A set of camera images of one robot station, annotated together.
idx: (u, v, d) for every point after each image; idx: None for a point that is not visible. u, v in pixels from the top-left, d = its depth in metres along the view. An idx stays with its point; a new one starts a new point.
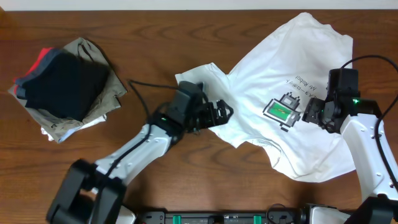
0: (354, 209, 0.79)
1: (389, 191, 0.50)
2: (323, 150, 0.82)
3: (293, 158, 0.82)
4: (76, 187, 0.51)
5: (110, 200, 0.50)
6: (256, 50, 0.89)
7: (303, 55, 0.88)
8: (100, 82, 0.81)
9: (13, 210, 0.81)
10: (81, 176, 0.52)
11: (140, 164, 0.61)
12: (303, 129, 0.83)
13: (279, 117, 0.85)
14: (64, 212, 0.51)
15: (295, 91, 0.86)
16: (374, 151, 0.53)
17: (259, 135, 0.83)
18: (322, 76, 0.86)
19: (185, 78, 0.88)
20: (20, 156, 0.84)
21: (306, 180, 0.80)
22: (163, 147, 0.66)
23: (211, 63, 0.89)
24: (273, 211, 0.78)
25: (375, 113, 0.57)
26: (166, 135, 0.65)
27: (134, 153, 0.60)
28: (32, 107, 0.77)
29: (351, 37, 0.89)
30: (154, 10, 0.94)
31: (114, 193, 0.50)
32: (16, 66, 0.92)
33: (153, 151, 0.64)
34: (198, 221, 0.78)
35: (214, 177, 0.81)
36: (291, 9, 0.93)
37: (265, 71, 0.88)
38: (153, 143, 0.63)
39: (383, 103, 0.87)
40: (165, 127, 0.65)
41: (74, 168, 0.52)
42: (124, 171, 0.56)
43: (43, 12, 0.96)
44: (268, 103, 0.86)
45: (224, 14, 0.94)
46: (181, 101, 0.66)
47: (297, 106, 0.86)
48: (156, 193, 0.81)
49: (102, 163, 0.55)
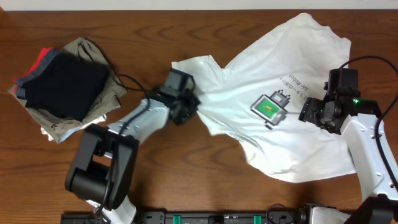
0: (355, 209, 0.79)
1: (390, 191, 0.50)
2: (306, 152, 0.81)
3: (273, 157, 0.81)
4: (91, 151, 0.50)
5: (126, 155, 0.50)
6: (253, 47, 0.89)
7: (298, 53, 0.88)
8: (100, 82, 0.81)
9: (12, 210, 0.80)
10: (94, 138, 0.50)
11: (144, 130, 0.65)
12: (287, 129, 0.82)
13: (265, 115, 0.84)
14: (82, 175, 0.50)
15: (286, 89, 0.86)
16: (374, 150, 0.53)
17: (240, 131, 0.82)
18: (316, 76, 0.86)
19: (180, 65, 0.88)
20: (20, 155, 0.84)
21: (281, 178, 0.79)
22: (163, 117, 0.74)
23: (208, 55, 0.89)
24: (273, 211, 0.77)
25: (375, 114, 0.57)
26: (165, 106, 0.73)
27: (138, 119, 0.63)
28: (32, 107, 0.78)
29: (349, 40, 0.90)
30: (155, 10, 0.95)
31: (129, 148, 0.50)
32: (14, 65, 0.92)
33: (155, 119, 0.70)
34: (198, 221, 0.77)
35: (214, 177, 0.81)
36: (290, 10, 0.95)
37: (260, 69, 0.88)
38: (154, 111, 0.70)
39: (384, 102, 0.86)
40: (161, 99, 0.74)
41: (87, 131, 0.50)
42: (133, 132, 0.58)
43: (44, 12, 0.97)
44: (257, 100, 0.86)
45: (224, 14, 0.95)
46: (173, 79, 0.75)
47: (286, 104, 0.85)
48: (156, 193, 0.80)
49: (113, 125, 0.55)
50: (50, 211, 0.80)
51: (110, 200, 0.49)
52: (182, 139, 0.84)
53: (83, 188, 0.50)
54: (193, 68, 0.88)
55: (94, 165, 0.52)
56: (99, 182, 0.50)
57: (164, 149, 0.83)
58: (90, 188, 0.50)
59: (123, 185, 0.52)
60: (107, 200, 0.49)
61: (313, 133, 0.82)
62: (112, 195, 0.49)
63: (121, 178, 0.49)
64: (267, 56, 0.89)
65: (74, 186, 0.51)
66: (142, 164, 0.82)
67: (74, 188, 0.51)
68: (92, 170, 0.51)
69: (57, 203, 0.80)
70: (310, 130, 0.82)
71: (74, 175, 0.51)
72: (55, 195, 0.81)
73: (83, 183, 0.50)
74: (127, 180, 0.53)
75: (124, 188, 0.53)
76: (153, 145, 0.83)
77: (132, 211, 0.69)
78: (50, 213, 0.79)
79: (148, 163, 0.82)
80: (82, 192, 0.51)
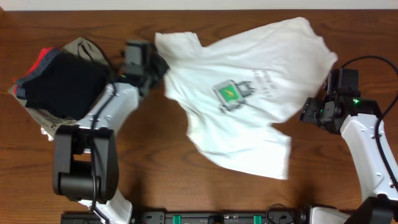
0: (355, 208, 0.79)
1: (391, 191, 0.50)
2: (257, 139, 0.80)
3: (221, 139, 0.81)
4: (69, 152, 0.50)
5: (104, 148, 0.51)
6: (240, 35, 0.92)
7: (280, 50, 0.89)
8: (100, 83, 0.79)
9: (12, 210, 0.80)
10: (68, 139, 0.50)
11: (117, 116, 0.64)
12: (239, 117, 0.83)
13: (224, 99, 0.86)
14: (68, 177, 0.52)
15: (255, 82, 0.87)
16: (373, 150, 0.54)
17: (196, 110, 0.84)
18: (287, 78, 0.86)
19: (163, 38, 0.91)
20: (20, 155, 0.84)
21: (212, 159, 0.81)
22: (134, 98, 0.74)
23: (193, 33, 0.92)
24: (273, 211, 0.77)
25: (374, 113, 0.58)
26: (133, 87, 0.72)
27: (107, 107, 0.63)
28: (32, 106, 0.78)
29: (336, 56, 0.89)
30: (155, 10, 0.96)
31: (105, 139, 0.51)
32: (13, 65, 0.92)
33: (125, 101, 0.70)
34: (198, 221, 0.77)
35: (214, 177, 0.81)
36: (290, 10, 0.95)
37: (238, 55, 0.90)
38: (122, 95, 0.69)
39: (384, 102, 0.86)
40: (129, 81, 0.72)
41: (58, 134, 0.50)
42: (105, 122, 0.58)
43: (44, 12, 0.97)
44: (223, 84, 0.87)
45: (224, 14, 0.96)
46: (134, 56, 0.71)
47: (249, 95, 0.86)
48: (156, 193, 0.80)
49: (83, 120, 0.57)
50: (50, 211, 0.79)
51: (102, 191, 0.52)
52: (181, 139, 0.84)
53: (73, 188, 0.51)
54: (175, 42, 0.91)
55: (77, 163, 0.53)
56: (86, 178, 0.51)
57: (164, 149, 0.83)
58: (79, 185, 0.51)
59: (111, 175, 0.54)
60: (99, 191, 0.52)
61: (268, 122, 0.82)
62: (102, 186, 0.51)
63: (106, 169, 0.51)
64: (247, 46, 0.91)
65: (63, 190, 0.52)
66: (142, 164, 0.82)
67: (63, 190, 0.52)
68: (77, 168, 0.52)
69: (57, 203, 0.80)
70: (263, 116, 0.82)
71: (61, 179, 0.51)
72: (55, 195, 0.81)
73: (71, 183, 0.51)
74: (113, 169, 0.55)
75: (112, 178, 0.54)
76: (153, 144, 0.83)
77: (127, 206, 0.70)
78: (50, 213, 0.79)
79: (148, 163, 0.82)
80: (73, 192, 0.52)
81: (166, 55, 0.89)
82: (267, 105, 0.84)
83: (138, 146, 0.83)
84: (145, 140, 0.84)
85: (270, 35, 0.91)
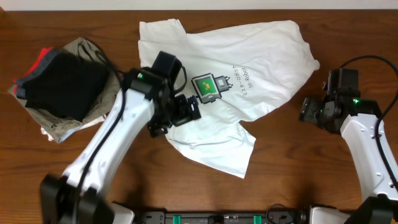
0: (355, 208, 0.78)
1: (390, 191, 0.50)
2: (222, 135, 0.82)
3: (193, 130, 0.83)
4: (53, 208, 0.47)
5: (89, 213, 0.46)
6: (227, 30, 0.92)
7: (260, 47, 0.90)
8: (100, 81, 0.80)
9: (12, 210, 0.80)
10: (53, 195, 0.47)
11: (117, 155, 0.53)
12: (211, 111, 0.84)
13: (199, 91, 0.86)
14: None
15: (234, 79, 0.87)
16: (373, 150, 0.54)
17: None
18: (262, 78, 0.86)
19: (147, 27, 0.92)
20: (20, 156, 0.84)
21: (175, 145, 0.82)
22: (148, 113, 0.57)
23: (175, 20, 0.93)
24: (273, 211, 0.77)
25: (375, 114, 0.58)
26: (146, 101, 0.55)
27: (105, 145, 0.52)
28: (32, 106, 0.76)
29: (318, 63, 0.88)
30: (154, 10, 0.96)
31: (91, 205, 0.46)
32: (13, 65, 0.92)
33: (131, 130, 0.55)
34: (198, 221, 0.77)
35: (214, 177, 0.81)
36: (290, 10, 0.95)
37: (221, 49, 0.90)
38: (128, 121, 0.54)
39: (384, 102, 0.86)
40: (142, 89, 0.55)
41: (44, 186, 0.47)
42: (96, 175, 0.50)
43: (43, 12, 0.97)
44: (203, 76, 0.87)
45: (224, 14, 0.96)
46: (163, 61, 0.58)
47: (225, 91, 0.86)
48: (156, 193, 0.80)
49: (73, 172, 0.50)
50: None
51: None
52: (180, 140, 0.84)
53: None
54: (160, 31, 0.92)
55: None
56: None
57: (163, 149, 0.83)
58: None
59: None
60: None
61: (240, 114, 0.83)
62: None
63: None
64: (231, 43, 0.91)
65: None
66: (142, 165, 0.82)
67: None
68: None
69: None
70: (236, 110, 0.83)
71: None
72: None
73: None
74: None
75: None
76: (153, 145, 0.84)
77: (127, 218, 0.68)
78: None
79: (148, 163, 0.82)
80: None
81: (154, 40, 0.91)
82: (241, 102, 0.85)
83: (138, 147, 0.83)
84: (145, 142, 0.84)
85: (256, 35, 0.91)
